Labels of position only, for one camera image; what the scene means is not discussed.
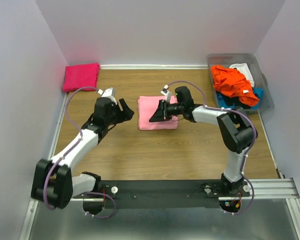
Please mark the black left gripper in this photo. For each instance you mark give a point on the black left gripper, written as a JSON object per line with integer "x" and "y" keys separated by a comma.
{"x": 118, "y": 111}

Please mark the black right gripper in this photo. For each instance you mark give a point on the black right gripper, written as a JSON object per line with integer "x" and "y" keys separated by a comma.
{"x": 163, "y": 110}

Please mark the light pink t-shirt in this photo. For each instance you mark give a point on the light pink t-shirt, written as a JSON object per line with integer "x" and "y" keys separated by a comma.
{"x": 147, "y": 105}

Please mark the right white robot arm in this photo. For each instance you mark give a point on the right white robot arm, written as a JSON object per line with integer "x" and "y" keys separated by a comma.
{"x": 237, "y": 131}

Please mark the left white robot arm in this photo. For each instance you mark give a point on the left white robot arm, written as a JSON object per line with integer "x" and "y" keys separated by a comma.
{"x": 53, "y": 182}

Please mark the folded magenta t-shirt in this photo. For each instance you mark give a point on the folded magenta t-shirt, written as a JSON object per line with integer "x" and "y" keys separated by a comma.
{"x": 79, "y": 76}

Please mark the orange t-shirt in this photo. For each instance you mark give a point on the orange t-shirt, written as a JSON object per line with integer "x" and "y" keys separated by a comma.
{"x": 231, "y": 83}

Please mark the clear plastic bin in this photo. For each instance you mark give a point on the clear plastic bin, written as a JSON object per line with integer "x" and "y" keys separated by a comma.
{"x": 227, "y": 59}

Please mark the white t-shirt in bin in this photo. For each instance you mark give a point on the white t-shirt in bin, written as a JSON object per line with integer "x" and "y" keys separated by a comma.
{"x": 244, "y": 69}

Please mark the blue t-shirt in bin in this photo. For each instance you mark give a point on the blue t-shirt in bin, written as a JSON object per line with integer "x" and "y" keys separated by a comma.
{"x": 231, "y": 102}

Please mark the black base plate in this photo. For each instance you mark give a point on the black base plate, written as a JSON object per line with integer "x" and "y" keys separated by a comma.
{"x": 165, "y": 194}

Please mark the aluminium rail frame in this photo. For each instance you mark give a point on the aluminium rail frame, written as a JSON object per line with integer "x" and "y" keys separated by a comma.
{"x": 268, "y": 213}

